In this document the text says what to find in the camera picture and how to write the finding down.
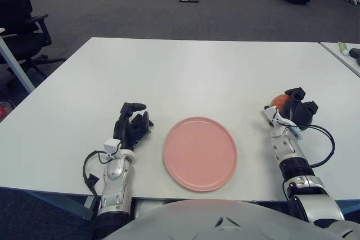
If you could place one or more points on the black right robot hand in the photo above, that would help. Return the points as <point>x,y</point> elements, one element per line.
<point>298,113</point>

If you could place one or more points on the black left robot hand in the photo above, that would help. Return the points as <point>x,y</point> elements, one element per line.
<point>123,130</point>

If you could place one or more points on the red apple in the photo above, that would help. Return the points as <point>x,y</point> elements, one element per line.
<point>278,101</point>

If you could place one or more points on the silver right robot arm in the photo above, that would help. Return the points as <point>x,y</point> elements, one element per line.
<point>289,153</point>

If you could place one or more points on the pink round plate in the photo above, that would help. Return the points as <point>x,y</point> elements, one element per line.
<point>199,153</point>

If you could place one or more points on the green white tube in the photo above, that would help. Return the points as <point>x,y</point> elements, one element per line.
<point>343,48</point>

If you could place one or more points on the black handheld controller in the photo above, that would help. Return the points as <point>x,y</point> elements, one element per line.
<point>355,52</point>

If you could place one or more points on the grey slanted table leg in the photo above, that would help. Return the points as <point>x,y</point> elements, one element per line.
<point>17,68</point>

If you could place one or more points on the grey robot torso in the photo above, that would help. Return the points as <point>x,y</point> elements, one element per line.
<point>219,223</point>

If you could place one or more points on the black office chair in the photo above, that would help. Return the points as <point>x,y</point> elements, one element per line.
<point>17,26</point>

